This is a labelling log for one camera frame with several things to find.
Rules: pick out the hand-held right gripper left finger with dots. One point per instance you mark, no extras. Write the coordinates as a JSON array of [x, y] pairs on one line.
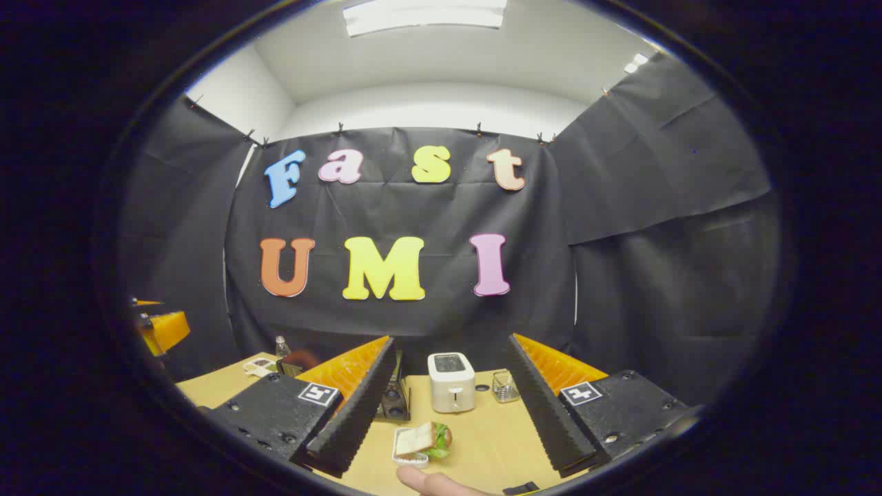
[[355, 406]]

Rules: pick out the white divided seasoning dish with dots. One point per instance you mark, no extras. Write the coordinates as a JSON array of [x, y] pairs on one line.
[[258, 367]]

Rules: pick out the white toaster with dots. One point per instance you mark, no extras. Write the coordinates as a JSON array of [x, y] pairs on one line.
[[451, 386]]

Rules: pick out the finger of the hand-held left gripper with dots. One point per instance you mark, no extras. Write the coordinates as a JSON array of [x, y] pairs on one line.
[[169, 331]]

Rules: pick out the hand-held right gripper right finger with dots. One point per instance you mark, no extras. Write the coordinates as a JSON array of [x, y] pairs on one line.
[[544, 406]]

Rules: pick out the black electric oven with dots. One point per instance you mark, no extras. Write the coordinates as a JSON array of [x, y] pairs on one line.
[[394, 403]]

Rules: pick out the large ceiling light panel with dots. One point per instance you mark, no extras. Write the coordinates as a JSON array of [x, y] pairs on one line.
[[424, 15]]

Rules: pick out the lettuce sandwich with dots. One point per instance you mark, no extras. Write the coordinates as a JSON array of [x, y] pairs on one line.
[[431, 439]]

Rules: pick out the small ceiling light panel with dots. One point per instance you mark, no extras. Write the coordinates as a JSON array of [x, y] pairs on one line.
[[636, 63]]

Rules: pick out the white food tray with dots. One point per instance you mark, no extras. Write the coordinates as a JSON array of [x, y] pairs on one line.
[[406, 460]]

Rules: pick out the clear water bottle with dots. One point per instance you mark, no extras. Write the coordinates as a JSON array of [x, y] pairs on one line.
[[282, 348]]

